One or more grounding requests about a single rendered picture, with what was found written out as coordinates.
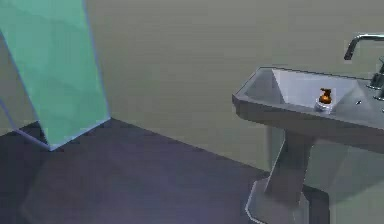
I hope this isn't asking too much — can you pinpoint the chrome sink faucet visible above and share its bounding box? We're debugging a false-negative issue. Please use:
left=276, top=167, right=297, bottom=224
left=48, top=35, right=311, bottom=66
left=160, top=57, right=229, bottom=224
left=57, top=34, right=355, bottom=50
left=343, top=32, right=384, bottom=102

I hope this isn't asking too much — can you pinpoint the grey pedestal sink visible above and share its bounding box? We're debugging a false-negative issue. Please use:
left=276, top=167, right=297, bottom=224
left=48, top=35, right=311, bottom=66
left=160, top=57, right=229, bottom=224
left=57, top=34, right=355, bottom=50
left=231, top=66, right=384, bottom=224

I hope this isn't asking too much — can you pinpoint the brown soap dispenser bottle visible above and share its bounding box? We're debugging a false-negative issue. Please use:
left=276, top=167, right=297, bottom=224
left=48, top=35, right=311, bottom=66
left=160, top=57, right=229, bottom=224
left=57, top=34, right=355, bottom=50
left=314, top=87, right=334, bottom=115

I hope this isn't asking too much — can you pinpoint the green glass shower screen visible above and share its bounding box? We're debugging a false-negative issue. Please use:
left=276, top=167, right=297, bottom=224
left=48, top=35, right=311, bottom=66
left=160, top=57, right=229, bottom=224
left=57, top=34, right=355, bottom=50
left=0, top=0, right=112, bottom=152

